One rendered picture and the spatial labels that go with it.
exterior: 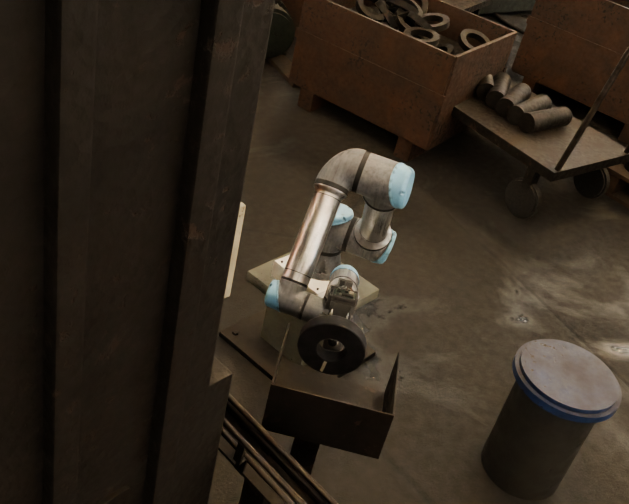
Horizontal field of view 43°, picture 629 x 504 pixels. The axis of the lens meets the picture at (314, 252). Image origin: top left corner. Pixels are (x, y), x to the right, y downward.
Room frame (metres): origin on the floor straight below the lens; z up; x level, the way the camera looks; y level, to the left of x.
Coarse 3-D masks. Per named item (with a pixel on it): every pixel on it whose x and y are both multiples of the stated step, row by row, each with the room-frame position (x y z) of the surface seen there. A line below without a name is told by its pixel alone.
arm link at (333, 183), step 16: (336, 160) 1.89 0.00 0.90; (352, 160) 1.88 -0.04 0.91; (320, 176) 1.86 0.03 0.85; (336, 176) 1.85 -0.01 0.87; (352, 176) 1.86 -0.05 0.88; (320, 192) 1.83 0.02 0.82; (336, 192) 1.83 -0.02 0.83; (320, 208) 1.80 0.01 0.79; (336, 208) 1.83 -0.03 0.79; (304, 224) 1.78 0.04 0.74; (320, 224) 1.78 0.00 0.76; (304, 240) 1.74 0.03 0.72; (320, 240) 1.76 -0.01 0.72; (304, 256) 1.71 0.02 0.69; (288, 272) 1.69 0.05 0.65; (304, 272) 1.69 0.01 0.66; (272, 288) 1.65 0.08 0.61; (288, 288) 1.65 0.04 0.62; (304, 288) 1.67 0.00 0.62; (272, 304) 1.63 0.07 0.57; (288, 304) 1.63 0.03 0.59; (304, 304) 1.63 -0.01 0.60
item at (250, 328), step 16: (256, 320) 2.21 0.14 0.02; (272, 320) 2.10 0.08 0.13; (288, 320) 2.06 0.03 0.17; (224, 336) 2.09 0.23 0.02; (240, 336) 2.10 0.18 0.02; (256, 336) 2.12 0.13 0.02; (272, 336) 2.09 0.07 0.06; (288, 336) 2.06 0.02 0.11; (240, 352) 2.04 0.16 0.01; (256, 352) 2.04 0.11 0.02; (272, 352) 2.06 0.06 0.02; (288, 352) 2.05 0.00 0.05; (368, 352) 2.18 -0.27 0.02; (272, 368) 1.98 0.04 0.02
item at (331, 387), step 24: (288, 384) 1.32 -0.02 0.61; (312, 384) 1.35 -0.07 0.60; (336, 384) 1.37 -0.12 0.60; (288, 408) 1.19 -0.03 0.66; (312, 408) 1.19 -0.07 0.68; (336, 408) 1.19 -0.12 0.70; (360, 408) 1.19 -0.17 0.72; (384, 408) 1.32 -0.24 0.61; (288, 432) 1.19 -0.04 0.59; (312, 432) 1.19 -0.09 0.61; (336, 432) 1.19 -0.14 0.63; (360, 432) 1.19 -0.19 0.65; (384, 432) 1.19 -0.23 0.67; (312, 456) 1.27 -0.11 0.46
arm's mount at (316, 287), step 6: (282, 258) 2.14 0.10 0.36; (288, 258) 2.15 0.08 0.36; (276, 264) 2.11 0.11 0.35; (282, 264) 2.11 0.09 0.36; (276, 270) 2.11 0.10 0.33; (282, 270) 2.09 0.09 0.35; (276, 276) 2.10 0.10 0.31; (312, 282) 2.05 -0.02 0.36; (318, 282) 2.06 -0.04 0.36; (324, 282) 2.07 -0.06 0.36; (312, 288) 2.02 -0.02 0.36; (318, 288) 2.03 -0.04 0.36; (324, 288) 2.04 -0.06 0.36; (318, 294) 2.00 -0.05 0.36; (324, 294) 2.03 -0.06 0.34
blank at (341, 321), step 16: (320, 320) 1.37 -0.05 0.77; (336, 320) 1.37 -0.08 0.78; (304, 336) 1.36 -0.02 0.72; (320, 336) 1.36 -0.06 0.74; (336, 336) 1.36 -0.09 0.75; (352, 336) 1.36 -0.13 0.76; (304, 352) 1.36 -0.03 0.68; (320, 352) 1.37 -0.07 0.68; (336, 352) 1.39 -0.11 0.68; (352, 352) 1.36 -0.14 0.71; (320, 368) 1.36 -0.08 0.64; (336, 368) 1.36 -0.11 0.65; (352, 368) 1.36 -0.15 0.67
